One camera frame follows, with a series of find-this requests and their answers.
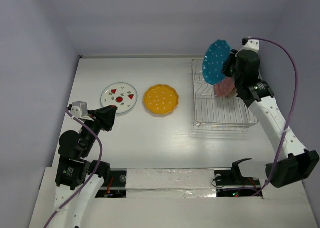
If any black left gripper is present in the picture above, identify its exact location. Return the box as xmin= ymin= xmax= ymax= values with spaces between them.
xmin=81 ymin=104 xmax=117 ymax=156

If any blue dotted plate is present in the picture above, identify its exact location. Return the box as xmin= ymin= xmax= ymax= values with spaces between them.
xmin=202 ymin=39 xmax=231 ymax=85

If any maroon dotted plate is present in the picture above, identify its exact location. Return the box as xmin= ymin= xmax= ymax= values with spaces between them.
xmin=213 ymin=77 xmax=236 ymax=97

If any pink plate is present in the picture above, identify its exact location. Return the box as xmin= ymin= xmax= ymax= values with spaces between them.
xmin=227 ymin=88 xmax=238 ymax=99

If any white watermelon pattern plate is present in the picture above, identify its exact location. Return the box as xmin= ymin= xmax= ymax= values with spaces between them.
xmin=100 ymin=82 xmax=138 ymax=114

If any yellow dotted plate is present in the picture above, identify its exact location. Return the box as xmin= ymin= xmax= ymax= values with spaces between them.
xmin=143 ymin=84 xmax=180 ymax=116

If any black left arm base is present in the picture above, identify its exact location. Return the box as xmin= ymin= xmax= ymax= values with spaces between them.
xmin=95 ymin=169 xmax=127 ymax=199

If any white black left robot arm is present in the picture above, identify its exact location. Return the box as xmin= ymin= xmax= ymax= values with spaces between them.
xmin=44 ymin=101 xmax=118 ymax=228

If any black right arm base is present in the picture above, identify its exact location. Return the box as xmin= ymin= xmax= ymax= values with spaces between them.
xmin=214 ymin=169 xmax=261 ymax=188

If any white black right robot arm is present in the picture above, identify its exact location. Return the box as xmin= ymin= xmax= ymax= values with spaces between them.
xmin=222 ymin=49 xmax=320 ymax=188

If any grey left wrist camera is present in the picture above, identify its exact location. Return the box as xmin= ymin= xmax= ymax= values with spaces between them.
xmin=69 ymin=101 xmax=88 ymax=119

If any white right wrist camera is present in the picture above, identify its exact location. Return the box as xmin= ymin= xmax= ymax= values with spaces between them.
xmin=240 ymin=37 xmax=260 ymax=53

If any clear wire dish rack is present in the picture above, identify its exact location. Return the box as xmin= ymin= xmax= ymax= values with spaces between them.
xmin=191 ymin=59 xmax=258 ymax=132

